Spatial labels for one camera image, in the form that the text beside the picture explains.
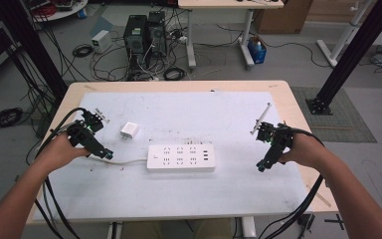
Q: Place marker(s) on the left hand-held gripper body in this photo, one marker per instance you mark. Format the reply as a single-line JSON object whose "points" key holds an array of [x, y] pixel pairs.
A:
{"points": [[85, 130]]}

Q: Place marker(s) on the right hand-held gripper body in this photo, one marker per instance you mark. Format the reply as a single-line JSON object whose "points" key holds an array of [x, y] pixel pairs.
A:
{"points": [[277, 136]]}

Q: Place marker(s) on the white charger plug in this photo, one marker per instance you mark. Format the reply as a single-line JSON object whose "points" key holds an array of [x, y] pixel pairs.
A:
{"points": [[129, 130]]}

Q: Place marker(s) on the white power strip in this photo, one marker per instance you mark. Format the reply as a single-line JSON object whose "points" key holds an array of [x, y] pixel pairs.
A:
{"points": [[180, 158]]}

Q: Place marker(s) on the person's right hand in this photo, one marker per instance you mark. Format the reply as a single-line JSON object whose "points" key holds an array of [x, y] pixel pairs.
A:
{"points": [[306, 149]]}

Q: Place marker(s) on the person's left hand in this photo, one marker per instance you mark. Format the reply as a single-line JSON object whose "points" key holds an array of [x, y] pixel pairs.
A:
{"points": [[59, 151]]}

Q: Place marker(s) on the grey floor mat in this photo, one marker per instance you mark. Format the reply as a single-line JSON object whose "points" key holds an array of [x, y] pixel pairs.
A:
{"points": [[344, 127]]}

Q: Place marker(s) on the white table leg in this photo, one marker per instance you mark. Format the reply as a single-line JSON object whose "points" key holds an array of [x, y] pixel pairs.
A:
{"points": [[248, 227], [114, 231]]}

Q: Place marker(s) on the blue bin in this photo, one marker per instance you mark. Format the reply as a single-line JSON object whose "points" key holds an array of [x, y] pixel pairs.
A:
{"points": [[257, 54]]}

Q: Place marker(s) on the pale blue table mat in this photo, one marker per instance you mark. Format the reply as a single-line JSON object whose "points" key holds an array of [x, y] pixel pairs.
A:
{"points": [[195, 113]]}

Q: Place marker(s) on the white box device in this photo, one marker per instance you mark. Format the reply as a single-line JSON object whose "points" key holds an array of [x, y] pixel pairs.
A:
{"points": [[101, 41]]}

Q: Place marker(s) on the black metal strut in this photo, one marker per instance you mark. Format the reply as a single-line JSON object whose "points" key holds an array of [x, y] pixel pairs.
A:
{"points": [[354, 53], [36, 49]]}

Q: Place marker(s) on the black computer tower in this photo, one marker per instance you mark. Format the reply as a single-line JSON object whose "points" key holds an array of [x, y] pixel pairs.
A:
{"points": [[156, 31], [135, 36]]}

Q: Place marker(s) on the round white table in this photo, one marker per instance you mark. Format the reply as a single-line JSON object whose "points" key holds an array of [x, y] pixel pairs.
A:
{"points": [[64, 14]]}

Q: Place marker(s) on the white metal stand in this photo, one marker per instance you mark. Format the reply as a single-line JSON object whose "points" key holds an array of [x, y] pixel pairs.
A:
{"points": [[343, 36]]}

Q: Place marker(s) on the cardboard box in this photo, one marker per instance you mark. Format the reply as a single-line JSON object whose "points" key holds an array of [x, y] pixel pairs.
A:
{"points": [[285, 16]]}

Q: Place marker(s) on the wooden desk white legs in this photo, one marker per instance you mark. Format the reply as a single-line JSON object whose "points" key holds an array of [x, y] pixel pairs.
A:
{"points": [[229, 4]]}

